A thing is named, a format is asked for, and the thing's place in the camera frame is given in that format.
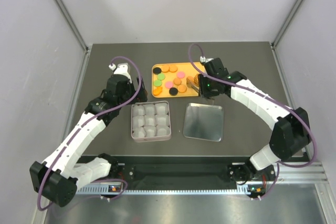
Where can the silver tin lid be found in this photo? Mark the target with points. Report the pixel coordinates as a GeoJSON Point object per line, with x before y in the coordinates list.
{"type": "Point", "coordinates": [204, 122]}

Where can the green cookie lower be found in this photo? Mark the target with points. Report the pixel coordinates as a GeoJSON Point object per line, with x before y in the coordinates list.
{"type": "Point", "coordinates": [157, 83]}

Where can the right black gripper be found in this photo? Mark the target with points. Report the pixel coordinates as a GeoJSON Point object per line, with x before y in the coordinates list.
{"type": "Point", "coordinates": [205, 93]}

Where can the pink cookie tin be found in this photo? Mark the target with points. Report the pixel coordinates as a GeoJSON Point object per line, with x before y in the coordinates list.
{"type": "Point", "coordinates": [151, 121]}

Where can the pink cookie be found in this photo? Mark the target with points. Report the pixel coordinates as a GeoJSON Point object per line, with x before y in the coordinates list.
{"type": "Point", "coordinates": [169, 84]}
{"type": "Point", "coordinates": [180, 75]}

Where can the orange leaf cookie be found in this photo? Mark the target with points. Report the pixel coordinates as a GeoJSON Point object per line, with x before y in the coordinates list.
{"type": "Point", "coordinates": [177, 81]}
{"type": "Point", "coordinates": [190, 80]}

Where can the orange fish cookie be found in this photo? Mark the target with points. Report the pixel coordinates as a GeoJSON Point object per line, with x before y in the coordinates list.
{"type": "Point", "coordinates": [196, 79]}
{"type": "Point", "coordinates": [157, 91]}

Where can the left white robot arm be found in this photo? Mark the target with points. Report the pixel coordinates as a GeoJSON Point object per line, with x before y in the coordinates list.
{"type": "Point", "coordinates": [58, 178]}

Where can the black sandwich cookie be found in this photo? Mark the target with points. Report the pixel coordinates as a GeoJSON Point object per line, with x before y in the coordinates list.
{"type": "Point", "coordinates": [157, 70]}
{"type": "Point", "coordinates": [173, 91]}

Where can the orange fish cookie right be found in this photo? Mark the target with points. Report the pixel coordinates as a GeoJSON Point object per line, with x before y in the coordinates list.
{"type": "Point", "coordinates": [196, 79]}

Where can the yellow cookie tray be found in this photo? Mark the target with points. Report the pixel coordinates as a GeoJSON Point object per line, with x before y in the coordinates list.
{"type": "Point", "coordinates": [169, 80]}

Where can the black sandwich cookie bottom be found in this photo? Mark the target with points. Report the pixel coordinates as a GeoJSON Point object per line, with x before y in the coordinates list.
{"type": "Point", "coordinates": [173, 91]}

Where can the orange fish cookie left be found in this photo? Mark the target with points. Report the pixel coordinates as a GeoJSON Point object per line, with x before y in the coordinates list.
{"type": "Point", "coordinates": [157, 91]}

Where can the metal tongs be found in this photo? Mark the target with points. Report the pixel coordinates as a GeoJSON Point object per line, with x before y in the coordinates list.
{"type": "Point", "coordinates": [196, 88]}

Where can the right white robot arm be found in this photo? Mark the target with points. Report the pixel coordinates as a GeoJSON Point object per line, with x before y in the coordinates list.
{"type": "Point", "coordinates": [289, 127]}

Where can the slotted cable duct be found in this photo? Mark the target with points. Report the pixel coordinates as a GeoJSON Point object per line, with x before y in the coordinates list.
{"type": "Point", "coordinates": [116, 188]}

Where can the green cookie upper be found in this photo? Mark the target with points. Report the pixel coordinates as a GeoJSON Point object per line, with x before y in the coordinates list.
{"type": "Point", "coordinates": [161, 76]}

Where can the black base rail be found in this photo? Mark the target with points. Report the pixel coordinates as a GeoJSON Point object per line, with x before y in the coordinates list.
{"type": "Point", "coordinates": [185, 172]}

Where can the tan dotted round cookie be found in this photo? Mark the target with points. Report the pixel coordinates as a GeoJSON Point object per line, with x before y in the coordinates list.
{"type": "Point", "coordinates": [182, 88]}

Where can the round orange cookie top-left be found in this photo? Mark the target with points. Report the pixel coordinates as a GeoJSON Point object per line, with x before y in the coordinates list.
{"type": "Point", "coordinates": [165, 68]}

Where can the black sandwich cookie top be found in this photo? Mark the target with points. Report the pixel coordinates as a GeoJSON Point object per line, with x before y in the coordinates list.
{"type": "Point", "coordinates": [157, 70]}

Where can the green cookie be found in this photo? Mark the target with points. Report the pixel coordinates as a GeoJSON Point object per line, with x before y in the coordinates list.
{"type": "Point", "coordinates": [157, 83]}
{"type": "Point", "coordinates": [161, 76]}

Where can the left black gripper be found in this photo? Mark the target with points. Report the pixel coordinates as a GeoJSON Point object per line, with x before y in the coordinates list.
{"type": "Point", "coordinates": [142, 96]}

